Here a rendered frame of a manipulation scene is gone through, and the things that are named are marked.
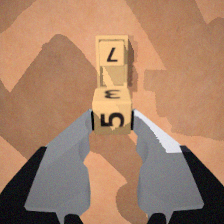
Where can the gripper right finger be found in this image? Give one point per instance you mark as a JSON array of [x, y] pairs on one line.
[[172, 180]]

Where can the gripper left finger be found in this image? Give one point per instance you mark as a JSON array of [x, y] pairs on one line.
[[54, 182]]

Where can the tan wooden number cube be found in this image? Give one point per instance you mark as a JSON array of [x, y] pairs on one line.
[[111, 53], [112, 109]]

